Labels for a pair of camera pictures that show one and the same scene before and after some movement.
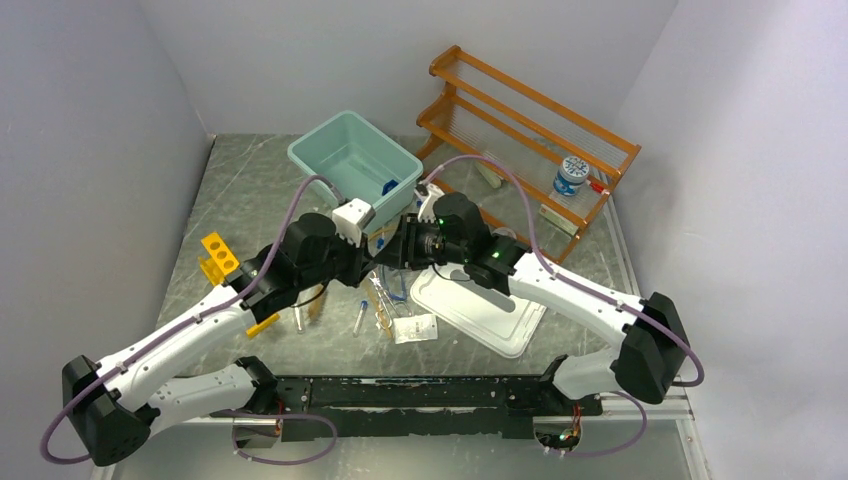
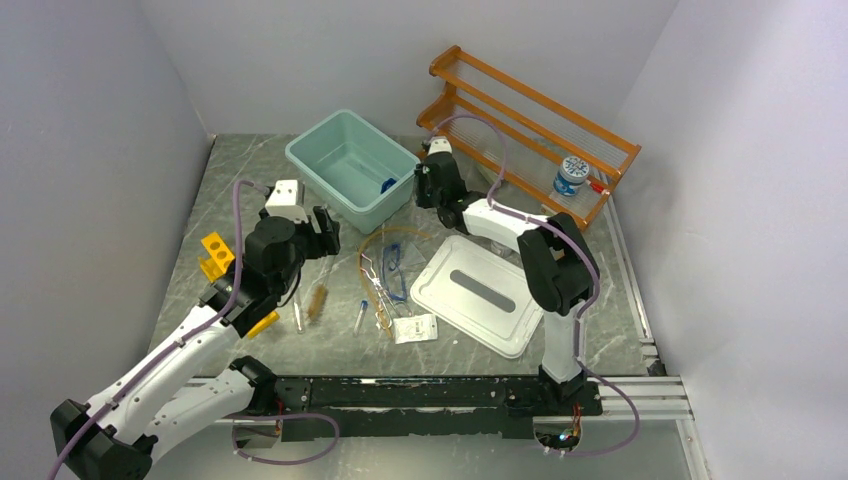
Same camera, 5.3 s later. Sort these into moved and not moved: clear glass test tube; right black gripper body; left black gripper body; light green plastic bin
Moved: left black gripper body; right black gripper body
Not moved: clear glass test tube; light green plastic bin
